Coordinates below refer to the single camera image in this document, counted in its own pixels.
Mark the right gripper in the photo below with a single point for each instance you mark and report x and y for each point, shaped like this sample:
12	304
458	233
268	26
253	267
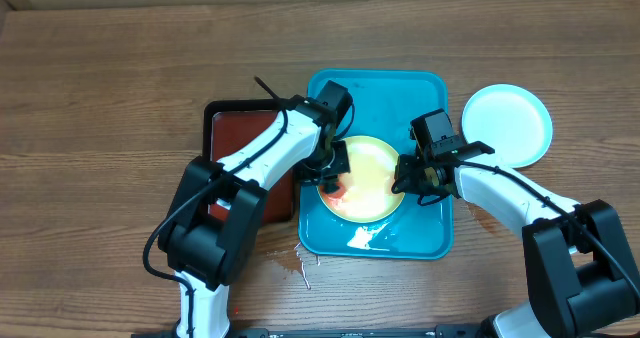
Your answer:
411	185

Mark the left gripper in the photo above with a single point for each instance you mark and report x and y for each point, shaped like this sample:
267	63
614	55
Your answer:
307	176

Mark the dark green sponge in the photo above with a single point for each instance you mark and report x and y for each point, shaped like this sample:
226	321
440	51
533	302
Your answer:
332	187

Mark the yellow-green plate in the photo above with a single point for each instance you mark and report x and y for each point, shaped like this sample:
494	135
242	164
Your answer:
364	194

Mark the light blue plate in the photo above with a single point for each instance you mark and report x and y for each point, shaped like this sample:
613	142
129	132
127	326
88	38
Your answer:
510	119

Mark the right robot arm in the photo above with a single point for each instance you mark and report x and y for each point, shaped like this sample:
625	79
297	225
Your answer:
581	274

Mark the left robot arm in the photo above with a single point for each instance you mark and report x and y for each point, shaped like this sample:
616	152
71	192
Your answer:
211	227

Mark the teal plastic tray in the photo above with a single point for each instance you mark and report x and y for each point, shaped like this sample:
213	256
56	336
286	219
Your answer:
385	101

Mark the black tray with red water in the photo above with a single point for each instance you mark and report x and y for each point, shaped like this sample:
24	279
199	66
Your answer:
229	125

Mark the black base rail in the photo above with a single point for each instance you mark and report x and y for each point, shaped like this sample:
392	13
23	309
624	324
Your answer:
440	331

